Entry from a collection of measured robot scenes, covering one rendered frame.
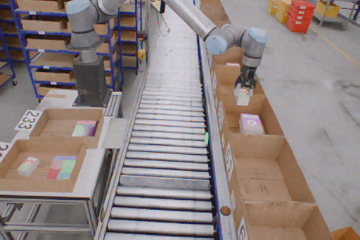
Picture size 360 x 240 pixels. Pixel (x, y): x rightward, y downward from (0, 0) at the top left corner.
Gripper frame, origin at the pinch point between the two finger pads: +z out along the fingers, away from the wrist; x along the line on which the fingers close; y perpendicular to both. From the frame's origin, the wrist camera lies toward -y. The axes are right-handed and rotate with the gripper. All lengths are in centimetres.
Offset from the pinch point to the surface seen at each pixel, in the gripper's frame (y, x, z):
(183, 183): 31, -29, 38
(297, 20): -501, 245, 88
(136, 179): 31, -54, 37
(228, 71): -59, 3, 15
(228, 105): -19.2, -1.6, 19.8
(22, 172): 31, -114, 37
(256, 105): -19.2, 17.0, 18.3
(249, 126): 1.4, 8.0, 19.8
